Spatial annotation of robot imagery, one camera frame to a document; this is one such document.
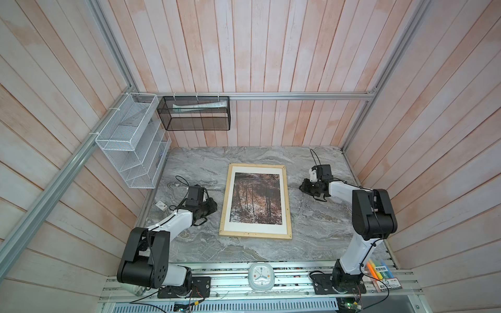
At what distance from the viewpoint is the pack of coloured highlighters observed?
739 millimetres

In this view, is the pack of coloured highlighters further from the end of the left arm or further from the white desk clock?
the end of the left arm

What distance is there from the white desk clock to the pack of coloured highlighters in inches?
15.5

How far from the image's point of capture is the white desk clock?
74cm
